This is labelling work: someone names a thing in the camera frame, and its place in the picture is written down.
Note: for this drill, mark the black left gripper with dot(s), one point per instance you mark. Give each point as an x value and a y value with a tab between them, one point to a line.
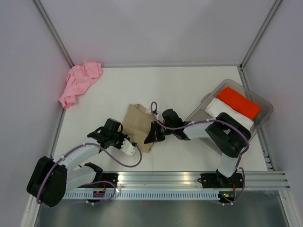
122	137

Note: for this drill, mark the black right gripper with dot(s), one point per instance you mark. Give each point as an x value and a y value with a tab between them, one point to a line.
154	135

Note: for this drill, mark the beige t shirt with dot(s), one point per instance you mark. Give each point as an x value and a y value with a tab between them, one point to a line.
137	124

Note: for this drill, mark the white t shirt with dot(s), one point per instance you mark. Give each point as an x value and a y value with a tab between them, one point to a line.
216	106

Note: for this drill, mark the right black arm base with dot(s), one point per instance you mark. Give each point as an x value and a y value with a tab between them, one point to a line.
218	181

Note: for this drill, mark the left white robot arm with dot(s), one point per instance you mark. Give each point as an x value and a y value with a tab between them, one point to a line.
73	160

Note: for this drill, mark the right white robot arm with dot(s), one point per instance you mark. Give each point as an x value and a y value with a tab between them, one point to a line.
230	137

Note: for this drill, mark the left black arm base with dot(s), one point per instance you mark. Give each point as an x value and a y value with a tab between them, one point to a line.
107	180

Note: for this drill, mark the clear grey plastic bin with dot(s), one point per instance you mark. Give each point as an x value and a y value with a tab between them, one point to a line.
199	113

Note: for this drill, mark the pink crumpled t shirt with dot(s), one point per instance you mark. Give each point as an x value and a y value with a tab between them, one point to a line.
79	79

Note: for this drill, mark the rolled orange t shirt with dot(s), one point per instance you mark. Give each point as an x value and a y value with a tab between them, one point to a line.
239	103

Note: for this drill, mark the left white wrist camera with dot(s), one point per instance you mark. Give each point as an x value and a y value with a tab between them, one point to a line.
127	147

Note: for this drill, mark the white slotted cable duct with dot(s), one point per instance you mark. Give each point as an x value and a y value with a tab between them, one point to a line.
142	195

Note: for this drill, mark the aluminium front rail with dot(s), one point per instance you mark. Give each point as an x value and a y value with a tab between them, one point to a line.
161	180

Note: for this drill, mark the right aluminium frame post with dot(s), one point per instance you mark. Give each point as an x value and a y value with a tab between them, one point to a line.
270	15

